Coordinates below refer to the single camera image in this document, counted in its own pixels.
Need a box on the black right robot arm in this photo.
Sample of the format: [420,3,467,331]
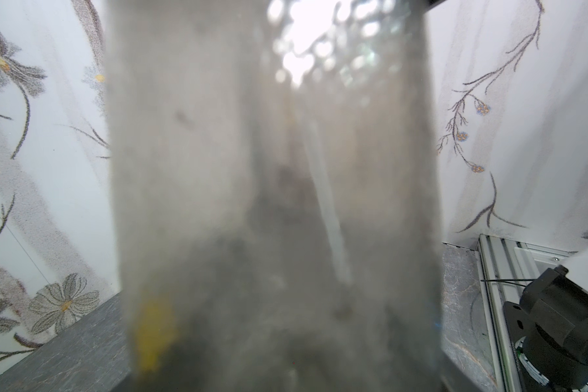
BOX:
[502,248,588,391]

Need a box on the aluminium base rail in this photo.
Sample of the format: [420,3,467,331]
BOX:
[478,235,571,391]

